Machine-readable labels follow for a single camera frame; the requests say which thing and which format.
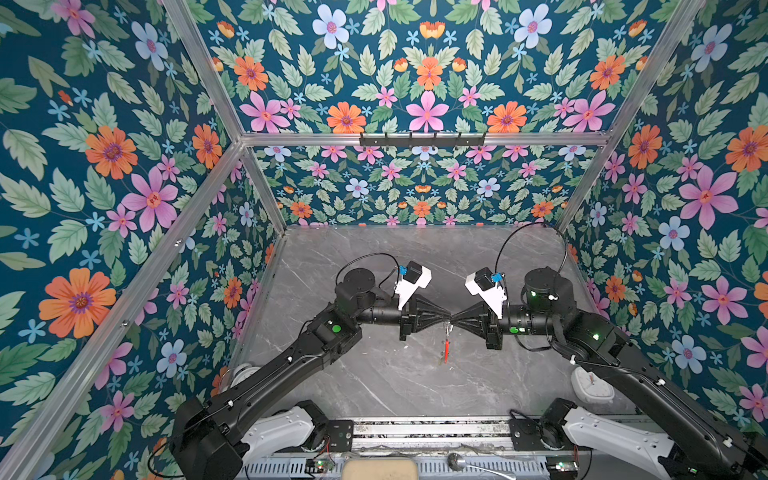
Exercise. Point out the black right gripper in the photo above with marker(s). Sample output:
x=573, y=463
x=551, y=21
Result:
x=487, y=323

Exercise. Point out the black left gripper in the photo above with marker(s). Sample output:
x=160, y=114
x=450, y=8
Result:
x=416, y=318

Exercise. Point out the metal keyring with red grip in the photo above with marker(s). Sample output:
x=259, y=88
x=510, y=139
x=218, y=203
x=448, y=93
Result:
x=448, y=327

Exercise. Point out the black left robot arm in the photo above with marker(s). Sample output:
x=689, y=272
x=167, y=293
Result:
x=208, y=438

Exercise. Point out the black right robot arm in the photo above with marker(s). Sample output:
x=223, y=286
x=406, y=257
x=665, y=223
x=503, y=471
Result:
x=691, y=443

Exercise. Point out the white round object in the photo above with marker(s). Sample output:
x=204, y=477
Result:
x=590, y=388

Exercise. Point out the round metal knob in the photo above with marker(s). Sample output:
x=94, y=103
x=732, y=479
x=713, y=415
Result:
x=456, y=462

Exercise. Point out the beige pad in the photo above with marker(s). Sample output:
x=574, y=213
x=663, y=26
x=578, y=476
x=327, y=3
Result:
x=380, y=469

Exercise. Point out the black hook rack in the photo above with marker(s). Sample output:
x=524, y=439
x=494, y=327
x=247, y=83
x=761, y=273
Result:
x=409, y=140

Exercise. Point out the white analog clock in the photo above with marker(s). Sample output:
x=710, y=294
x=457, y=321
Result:
x=242, y=373

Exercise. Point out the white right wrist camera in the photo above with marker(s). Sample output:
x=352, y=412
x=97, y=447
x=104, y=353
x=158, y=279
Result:
x=489, y=287

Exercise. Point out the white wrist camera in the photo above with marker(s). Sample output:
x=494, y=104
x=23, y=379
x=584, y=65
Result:
x=489, y=287
x=411, y=277

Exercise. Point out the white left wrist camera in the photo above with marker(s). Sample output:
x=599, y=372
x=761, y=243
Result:
x=411, y=277

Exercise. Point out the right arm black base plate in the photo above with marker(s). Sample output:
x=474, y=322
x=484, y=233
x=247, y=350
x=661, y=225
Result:
x=528, y=434

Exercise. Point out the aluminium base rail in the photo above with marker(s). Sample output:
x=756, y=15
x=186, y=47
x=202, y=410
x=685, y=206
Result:
x=288, y=431

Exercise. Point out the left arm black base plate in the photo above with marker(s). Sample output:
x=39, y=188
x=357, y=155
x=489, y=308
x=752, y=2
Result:
x=334, y=436

